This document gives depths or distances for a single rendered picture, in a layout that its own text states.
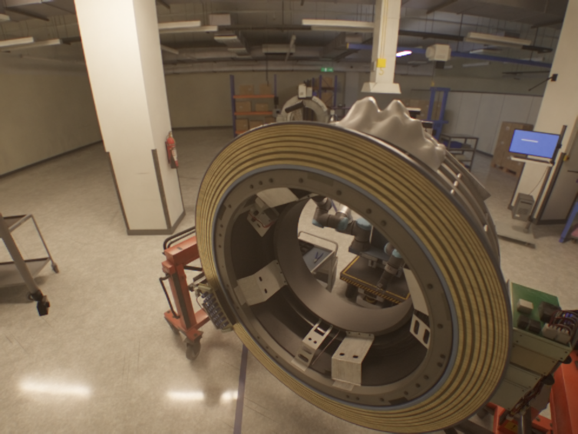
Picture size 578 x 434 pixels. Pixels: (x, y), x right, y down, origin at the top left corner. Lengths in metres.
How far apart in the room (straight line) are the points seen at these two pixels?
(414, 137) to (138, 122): 3.49
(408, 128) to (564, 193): 5.41
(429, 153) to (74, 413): 2.68
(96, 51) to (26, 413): 3.67
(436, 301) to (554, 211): 5.46
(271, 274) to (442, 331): 0.98
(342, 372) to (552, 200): 5.23
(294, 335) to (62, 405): 1.84
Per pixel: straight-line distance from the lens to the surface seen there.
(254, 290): 1.57
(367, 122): 1.00
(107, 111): 4.15
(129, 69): 3.97
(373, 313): 1.68
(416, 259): 0.85
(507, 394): 1.30
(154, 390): 2.47
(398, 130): 0.95
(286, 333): 1.68
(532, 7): 6.67
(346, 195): 0.85
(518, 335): 1.10
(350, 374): 1.48
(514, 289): 1.26
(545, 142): 4.79
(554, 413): 1.62
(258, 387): 2.30
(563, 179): 6.06
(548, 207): 6.11
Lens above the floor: 1.98
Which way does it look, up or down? 26 degrees down
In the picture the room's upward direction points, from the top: straight up
